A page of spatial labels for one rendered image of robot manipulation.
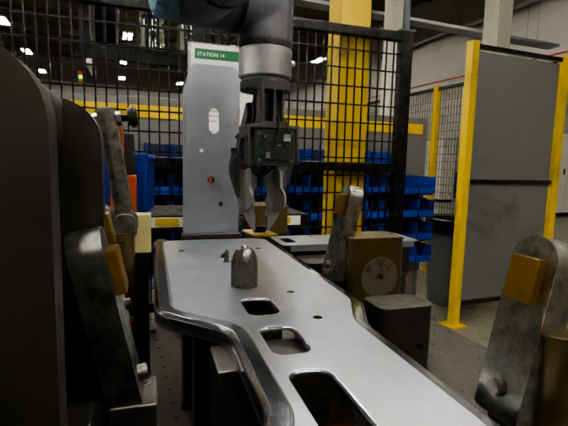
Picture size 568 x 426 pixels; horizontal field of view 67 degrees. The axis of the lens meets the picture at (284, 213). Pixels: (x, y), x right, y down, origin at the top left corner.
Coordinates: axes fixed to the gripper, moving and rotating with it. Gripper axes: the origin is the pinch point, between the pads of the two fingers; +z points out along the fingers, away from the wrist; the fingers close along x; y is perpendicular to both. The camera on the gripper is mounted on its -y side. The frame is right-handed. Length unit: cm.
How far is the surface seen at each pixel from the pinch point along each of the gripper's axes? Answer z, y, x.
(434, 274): 81, -232, 209
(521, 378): 4.6, 42.0, 6.9
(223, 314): 6.0, 21.9, -9.0
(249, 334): 6.0, 27.4, -7.6
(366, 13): -54, -58, 46
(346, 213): -1.9, 7.5, 10.9
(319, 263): 8.1, -4.0, 11.6
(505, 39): -214, -516, 534
